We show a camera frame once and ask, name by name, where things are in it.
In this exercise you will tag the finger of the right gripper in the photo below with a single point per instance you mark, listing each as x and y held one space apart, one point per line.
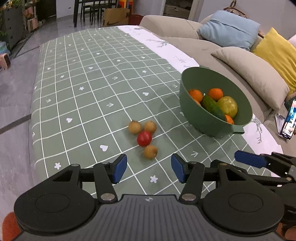
250 158

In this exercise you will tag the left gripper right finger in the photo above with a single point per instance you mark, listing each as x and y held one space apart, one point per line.
191 174

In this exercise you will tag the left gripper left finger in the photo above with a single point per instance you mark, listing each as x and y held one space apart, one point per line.
107 174

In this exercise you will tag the brown longan front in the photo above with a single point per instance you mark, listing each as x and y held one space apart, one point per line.
150 152

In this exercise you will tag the brown longan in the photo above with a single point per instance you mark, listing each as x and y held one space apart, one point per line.
150 152
134 127
150 126

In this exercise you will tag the red tomato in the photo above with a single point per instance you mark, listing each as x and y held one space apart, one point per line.
144 138

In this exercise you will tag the smartphone with lit screen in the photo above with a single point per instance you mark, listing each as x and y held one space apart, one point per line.
288 126

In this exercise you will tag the orange tangerine front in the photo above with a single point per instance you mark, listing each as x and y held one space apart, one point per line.
229 119

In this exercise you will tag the orange tangerine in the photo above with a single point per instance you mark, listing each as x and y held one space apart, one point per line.
229 119
216 93
197 95

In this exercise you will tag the green cucumber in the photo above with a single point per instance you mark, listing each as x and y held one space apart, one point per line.
212 107

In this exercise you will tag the yellow green pear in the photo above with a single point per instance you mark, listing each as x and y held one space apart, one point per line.
228 105

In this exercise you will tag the orange tangerine back left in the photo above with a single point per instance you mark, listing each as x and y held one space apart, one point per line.
197 95

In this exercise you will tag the green checked tablecloth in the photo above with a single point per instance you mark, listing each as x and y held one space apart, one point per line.
91 84

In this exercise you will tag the orange tangerine back right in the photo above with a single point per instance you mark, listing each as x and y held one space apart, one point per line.
216 93

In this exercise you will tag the beige cushion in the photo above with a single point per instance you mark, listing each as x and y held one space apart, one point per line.
259 74

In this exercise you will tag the green plastic bowl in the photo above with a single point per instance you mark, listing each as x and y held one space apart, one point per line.
204 79

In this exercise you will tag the yellow cushion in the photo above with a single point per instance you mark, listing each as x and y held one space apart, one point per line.
280 54

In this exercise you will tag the white cushion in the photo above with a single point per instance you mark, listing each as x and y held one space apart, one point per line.
292 40

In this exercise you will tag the beige sofa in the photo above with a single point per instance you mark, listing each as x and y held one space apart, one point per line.
183 34

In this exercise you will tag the light blue cushion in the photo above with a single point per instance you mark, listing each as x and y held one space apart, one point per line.
230 30

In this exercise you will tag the pink small heater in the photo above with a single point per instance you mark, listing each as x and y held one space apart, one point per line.
5 61

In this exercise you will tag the brown nike paper bag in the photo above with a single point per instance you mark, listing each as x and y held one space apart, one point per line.
115 17

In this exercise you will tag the brown bag on sofa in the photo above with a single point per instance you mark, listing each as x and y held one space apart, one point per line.
232 9

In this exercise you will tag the dark dining table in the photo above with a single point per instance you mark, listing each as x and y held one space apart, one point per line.
92 7

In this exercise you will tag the grey drawer cabinet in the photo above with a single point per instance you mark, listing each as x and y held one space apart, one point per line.
12 25

